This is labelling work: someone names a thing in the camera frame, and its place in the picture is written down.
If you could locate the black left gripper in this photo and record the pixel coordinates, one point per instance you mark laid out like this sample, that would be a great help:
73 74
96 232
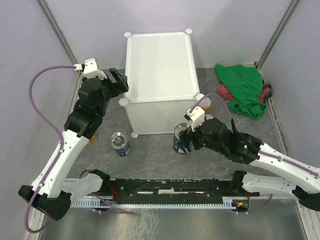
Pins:
120 86

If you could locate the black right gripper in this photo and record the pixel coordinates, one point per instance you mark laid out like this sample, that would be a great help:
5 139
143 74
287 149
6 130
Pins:
183 142

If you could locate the blue soup can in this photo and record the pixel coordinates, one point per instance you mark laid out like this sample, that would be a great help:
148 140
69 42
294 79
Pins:
120 144
177 145

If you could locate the tall orange can white lid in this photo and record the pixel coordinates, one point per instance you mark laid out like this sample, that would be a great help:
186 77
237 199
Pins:
205 104

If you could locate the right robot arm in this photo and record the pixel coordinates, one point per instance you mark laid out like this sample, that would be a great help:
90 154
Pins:
293 178

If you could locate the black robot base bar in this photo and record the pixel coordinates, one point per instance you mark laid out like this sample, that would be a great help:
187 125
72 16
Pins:
172 191

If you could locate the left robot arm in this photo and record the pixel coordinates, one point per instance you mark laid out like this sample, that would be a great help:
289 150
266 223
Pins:
49 193

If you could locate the white plastic cube cabinet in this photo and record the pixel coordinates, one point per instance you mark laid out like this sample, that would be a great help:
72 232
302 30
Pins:
162 79

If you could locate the red cloth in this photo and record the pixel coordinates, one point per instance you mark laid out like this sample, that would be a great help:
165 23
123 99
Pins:
224 92

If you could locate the yellow short can white lid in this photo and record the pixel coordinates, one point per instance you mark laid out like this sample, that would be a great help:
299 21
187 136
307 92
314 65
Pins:
93 140

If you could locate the green cloth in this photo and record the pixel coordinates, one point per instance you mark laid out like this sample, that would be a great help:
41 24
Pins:
245 83

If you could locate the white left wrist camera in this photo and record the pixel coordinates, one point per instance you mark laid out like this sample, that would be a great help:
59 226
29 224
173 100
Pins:
89 69

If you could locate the left aluminium corner post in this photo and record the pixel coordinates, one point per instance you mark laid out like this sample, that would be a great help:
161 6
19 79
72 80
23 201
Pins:
49 16

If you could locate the aluminium corner post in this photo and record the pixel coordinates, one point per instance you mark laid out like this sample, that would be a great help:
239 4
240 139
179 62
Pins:
49 16
293 4

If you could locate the right aluminium corner post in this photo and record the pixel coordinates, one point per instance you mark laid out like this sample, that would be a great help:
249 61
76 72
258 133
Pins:
293 4

